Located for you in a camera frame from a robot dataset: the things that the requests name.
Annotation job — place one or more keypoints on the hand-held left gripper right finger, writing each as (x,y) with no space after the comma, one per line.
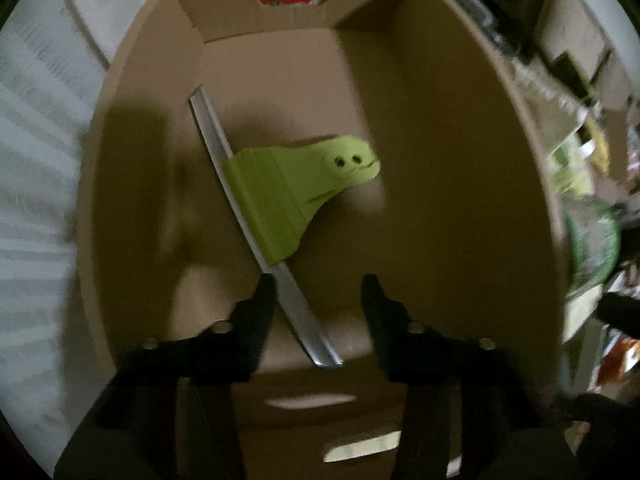
(374,302)

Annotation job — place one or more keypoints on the brown cardboard box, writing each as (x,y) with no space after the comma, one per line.
(450,160)

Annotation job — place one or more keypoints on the green squeegee with metal blade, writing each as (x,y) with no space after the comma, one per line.
(270,190)

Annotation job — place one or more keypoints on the white curtain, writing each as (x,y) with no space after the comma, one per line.
(35,160)

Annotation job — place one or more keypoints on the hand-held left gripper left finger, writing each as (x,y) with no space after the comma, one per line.
(265,302)

